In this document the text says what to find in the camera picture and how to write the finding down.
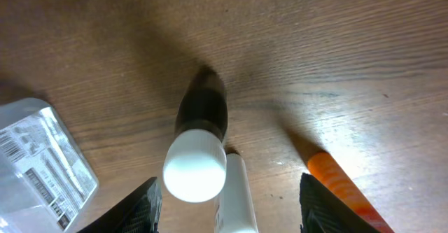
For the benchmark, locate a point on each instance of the black bottle white cap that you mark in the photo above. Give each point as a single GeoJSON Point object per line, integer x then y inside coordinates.
{"type": "Point", "coordinates": [194, 169]}

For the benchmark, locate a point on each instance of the white spray bottle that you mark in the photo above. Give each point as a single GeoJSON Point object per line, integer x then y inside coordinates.
{"type": "Point", "coordinates": [234, 206]}

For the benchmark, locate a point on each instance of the orange tube white cap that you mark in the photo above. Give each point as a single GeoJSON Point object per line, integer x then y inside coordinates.
{"type": "Point", "coordinates": [326, 170]}

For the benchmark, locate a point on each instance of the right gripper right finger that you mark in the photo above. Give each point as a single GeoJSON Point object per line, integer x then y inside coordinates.
{"type": "Point", "coordinates": [323, 212]}

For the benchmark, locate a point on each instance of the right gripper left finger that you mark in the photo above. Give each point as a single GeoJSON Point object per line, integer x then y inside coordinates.
{"type": "Point", "coordinates": [139, 212]}

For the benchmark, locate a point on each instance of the clear plastic container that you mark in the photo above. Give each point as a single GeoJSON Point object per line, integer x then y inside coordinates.
{"type": "Point", "coordinates": [46, 182]}

